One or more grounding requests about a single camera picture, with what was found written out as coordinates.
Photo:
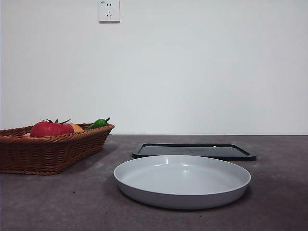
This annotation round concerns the red tomato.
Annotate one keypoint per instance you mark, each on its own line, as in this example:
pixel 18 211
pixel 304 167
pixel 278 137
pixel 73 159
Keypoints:
pixel 50 129

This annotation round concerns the black flat tray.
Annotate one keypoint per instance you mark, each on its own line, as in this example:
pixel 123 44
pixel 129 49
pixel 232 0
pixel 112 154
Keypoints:
pixel 192 150

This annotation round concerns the green chili pepper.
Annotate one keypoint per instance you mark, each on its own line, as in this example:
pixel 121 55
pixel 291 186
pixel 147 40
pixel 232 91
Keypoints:
pixel 97 124

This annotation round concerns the grey round plate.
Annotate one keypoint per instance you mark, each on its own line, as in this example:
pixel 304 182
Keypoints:
pixel 183 178

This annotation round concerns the orange round fruit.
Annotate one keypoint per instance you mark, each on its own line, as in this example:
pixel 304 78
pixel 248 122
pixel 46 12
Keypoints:
pixel 78 128

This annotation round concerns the brown wicker basket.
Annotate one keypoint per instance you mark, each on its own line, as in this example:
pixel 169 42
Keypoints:
pixel 48 154

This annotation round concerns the pale pink vegetable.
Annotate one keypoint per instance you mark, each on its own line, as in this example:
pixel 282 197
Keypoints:
pixel 27 134

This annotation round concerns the white wall socket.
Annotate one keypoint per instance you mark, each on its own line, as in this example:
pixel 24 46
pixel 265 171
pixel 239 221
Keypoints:
pixel 109 12

